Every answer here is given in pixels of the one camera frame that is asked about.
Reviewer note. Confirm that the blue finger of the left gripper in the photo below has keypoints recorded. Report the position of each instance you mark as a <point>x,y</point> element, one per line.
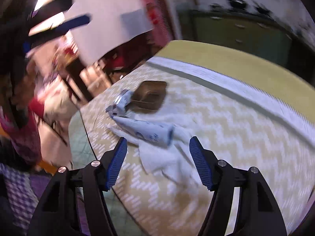
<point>60,30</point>
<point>50,9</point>

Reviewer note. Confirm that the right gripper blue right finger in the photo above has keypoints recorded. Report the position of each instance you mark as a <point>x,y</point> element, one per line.
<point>258,212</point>

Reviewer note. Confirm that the brown plastic tray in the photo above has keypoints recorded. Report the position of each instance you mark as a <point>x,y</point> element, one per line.
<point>149,95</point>

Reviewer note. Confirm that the white tissue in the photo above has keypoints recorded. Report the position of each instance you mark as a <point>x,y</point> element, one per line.
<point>174,162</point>

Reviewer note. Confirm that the white hanging cloth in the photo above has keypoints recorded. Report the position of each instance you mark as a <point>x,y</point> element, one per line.
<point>113,22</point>

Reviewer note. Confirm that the black frying pan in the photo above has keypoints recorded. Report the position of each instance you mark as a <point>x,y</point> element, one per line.
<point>261,9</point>

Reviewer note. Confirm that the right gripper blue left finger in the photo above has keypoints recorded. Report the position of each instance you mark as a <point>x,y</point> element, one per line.
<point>57,212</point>

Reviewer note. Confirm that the pink sleeved left forearm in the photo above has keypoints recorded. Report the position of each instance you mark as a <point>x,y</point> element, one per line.
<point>26,140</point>

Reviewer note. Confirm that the person left hand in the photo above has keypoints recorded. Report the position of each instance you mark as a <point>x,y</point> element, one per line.
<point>21,94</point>

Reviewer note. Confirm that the pink hanging apron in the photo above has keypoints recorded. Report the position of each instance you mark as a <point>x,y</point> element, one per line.
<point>161,30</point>

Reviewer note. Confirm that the silver snack wrapper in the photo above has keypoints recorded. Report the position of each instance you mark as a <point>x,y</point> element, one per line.
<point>119,107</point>

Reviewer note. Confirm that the black wok with lid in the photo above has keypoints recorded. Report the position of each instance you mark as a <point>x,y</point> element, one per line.
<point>238,4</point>

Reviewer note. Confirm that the blue white paper tube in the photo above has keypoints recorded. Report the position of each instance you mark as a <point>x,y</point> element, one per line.
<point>160,134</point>

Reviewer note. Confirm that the green kitchen cabinets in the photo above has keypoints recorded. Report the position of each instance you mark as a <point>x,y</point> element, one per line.
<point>253,34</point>

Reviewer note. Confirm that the yellow chevron tablecloth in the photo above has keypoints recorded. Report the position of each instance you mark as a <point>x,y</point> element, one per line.
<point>248,111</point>

